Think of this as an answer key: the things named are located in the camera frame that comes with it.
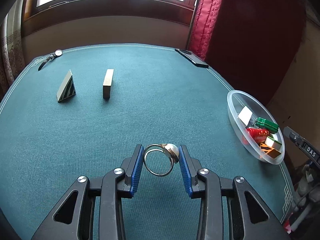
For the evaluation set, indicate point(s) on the small tan wooden block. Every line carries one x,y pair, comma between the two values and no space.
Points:
107,83

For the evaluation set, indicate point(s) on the beige patterned curtain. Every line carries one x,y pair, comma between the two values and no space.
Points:
12,59

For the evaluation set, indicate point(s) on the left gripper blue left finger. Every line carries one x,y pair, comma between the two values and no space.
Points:
133,168

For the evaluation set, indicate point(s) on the grey gloved right hand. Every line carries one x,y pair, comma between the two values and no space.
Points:
308,185

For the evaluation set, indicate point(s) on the green tin box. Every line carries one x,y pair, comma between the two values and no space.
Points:
263,123

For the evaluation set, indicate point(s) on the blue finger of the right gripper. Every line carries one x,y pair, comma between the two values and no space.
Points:
292,135

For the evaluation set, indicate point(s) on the red Skittles candy can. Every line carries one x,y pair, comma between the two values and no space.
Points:
259,135

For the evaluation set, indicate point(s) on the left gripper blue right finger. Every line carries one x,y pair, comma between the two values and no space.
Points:
189,167

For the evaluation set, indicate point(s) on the red quilted curtain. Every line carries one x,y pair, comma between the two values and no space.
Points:
202,26

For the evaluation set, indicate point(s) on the black smartphone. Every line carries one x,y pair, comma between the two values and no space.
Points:
192,58

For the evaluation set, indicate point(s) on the white striped triangular block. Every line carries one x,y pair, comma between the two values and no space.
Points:
67,88

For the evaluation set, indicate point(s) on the long natural wooden block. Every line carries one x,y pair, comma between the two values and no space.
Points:
273,153

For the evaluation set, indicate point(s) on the clear plastic bowl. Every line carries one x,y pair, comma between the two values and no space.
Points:
236,100

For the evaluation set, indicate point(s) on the long white wooden block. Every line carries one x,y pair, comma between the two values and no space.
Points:
245,115

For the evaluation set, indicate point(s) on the orange striped triangular block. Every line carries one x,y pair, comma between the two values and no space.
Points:
266,149

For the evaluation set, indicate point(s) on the brown wooden window frame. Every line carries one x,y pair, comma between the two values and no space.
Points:
37,17

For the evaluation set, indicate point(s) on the green white mahjong tile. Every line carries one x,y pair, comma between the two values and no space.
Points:
273,143

